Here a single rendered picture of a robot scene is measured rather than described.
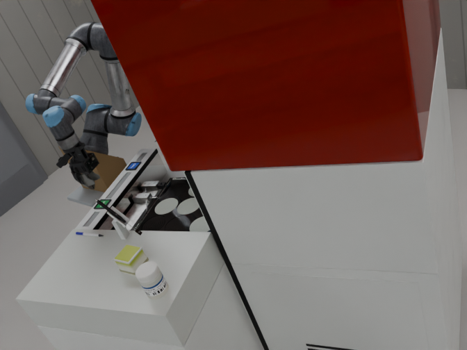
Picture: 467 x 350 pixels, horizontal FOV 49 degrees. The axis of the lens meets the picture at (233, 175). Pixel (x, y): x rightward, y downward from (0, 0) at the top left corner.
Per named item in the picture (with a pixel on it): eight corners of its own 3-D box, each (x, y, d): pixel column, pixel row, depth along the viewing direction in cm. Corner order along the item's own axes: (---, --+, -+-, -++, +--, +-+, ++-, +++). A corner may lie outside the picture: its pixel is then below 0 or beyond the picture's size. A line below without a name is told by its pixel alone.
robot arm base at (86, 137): (69, 148, 242) (73, 128, 243) (96, 154, 253) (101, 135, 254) (86, 150, 232) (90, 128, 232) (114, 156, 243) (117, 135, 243)
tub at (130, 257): (150, 261, 168) (142, 246, 165) (137, 278, 164) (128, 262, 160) (134, 257, 173) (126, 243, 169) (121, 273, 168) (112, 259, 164)
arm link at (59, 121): (65, 102, 186) (53, 114, 179) (79, 127, 192) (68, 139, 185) (48, 105, 189) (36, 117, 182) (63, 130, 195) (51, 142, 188)
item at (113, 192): (167, 171, 242) (156, 147, 235) (107, 255, 203) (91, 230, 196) (151, 172, 247) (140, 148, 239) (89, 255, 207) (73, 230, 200)
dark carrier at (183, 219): (243, 178, 204) (242, 177, 204) (211, 238, 179) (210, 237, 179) (171, 180, 220) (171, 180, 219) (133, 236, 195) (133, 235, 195)
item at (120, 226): (138, 232, 183) (123, 205, 176) (133, 240, 181) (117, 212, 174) (125, 232, 186) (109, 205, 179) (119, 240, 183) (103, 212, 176)
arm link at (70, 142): (51, 142, 189) (64, 130, 195) (58, 151, 191) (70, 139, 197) (66, 140, 185) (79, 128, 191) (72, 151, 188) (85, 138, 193)
